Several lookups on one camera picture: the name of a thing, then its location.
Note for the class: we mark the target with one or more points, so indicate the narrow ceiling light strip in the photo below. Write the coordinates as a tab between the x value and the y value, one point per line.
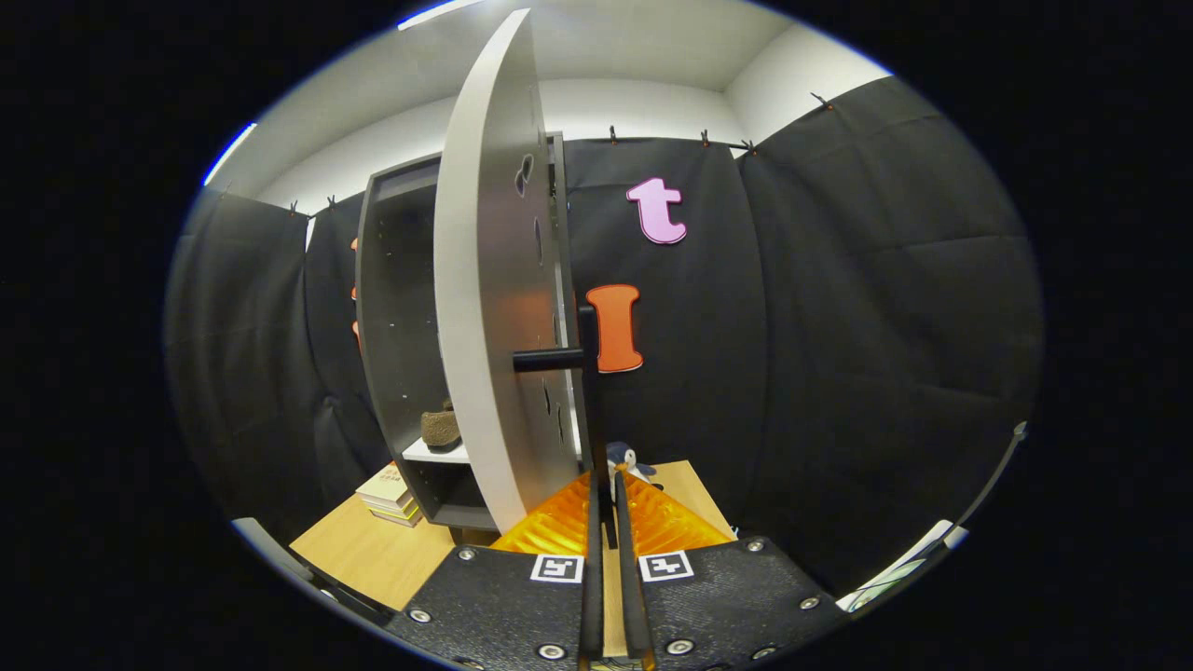
228	154

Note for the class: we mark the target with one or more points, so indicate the row of black cloth clips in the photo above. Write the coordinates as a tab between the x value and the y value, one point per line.
613	135

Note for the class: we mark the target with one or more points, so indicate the brown fuzzy shoe with bow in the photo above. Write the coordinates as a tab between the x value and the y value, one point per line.
440	429

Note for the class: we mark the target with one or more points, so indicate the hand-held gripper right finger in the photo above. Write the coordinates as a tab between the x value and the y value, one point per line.
634	606

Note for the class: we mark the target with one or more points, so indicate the penguin plush toy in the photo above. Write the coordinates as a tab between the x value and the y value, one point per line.
623	458

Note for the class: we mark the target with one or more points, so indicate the stack of books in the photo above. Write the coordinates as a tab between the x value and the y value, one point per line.
387	489

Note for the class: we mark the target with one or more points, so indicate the dark grey shoe cabinet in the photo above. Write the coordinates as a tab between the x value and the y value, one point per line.
401	308

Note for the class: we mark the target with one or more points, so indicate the white cabinet shelf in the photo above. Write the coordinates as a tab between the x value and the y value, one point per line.
438	454

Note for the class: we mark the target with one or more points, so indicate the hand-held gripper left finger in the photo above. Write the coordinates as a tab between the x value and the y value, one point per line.
593	606

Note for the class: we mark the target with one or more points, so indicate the dark curved bar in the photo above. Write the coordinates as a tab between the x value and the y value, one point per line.
997	475

